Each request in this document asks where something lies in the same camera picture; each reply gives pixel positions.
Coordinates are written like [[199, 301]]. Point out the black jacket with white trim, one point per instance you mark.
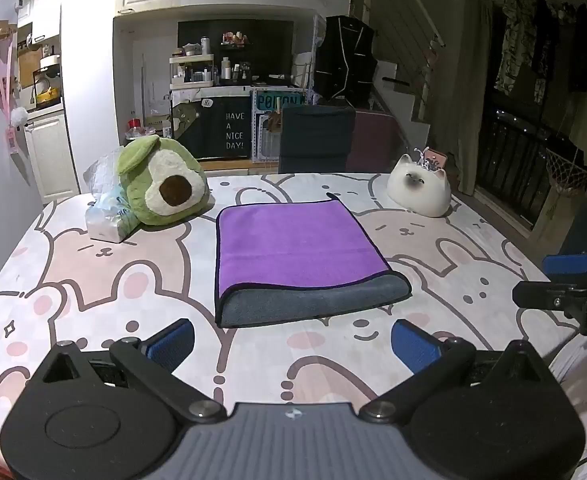
[[346, 57]]

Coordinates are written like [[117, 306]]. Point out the dark blue chair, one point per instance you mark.
[[316, 135]]

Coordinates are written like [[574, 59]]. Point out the white cat-shaped holder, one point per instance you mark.
[[418, 190]]

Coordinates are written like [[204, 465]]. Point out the small pink box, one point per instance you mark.
[[436, 157]]

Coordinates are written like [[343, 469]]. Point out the white shelf rack with bottles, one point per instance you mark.
[[193, 72]]

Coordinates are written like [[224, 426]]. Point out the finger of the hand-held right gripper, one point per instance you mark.
[[548, 294], [568, 263]]

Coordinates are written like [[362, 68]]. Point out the black balcony railing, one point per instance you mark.
[[513, 160]]

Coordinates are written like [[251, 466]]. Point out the pink hanging ribbon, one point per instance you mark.
[[8, 90]]

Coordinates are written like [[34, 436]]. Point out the teal sign board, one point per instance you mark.
[[273, 101]]

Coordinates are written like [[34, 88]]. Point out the hanging dark clothes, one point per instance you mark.
[[543, 35]]

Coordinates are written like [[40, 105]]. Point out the black countertop oven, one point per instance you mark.
[[48, 87]]

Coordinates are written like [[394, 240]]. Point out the white low cabinet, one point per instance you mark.
[[51, 157]]

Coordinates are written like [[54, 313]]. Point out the beige curtain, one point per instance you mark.
[[473, 95]]

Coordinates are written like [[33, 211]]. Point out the green avocado plush toy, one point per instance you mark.
[[166, 187]]

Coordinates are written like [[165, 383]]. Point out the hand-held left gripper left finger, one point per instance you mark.
[[173, 344]]

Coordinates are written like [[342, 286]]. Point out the dark maroon seat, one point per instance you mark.
[[376, 142]]

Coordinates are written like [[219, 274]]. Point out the purple and grey towel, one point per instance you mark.
[[293, 255]]

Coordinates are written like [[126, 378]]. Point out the black printed cabinet curtain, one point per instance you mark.
[[226, 127]]

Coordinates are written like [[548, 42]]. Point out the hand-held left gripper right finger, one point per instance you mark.
[[413, 347]]

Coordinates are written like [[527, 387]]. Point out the bunny printed blanket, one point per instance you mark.
[[123, 280]]

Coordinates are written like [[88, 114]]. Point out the white staircase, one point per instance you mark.
[[413, 95]]

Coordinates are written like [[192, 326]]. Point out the plastic-wrapped tissue pack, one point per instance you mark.
[[106, 217]]

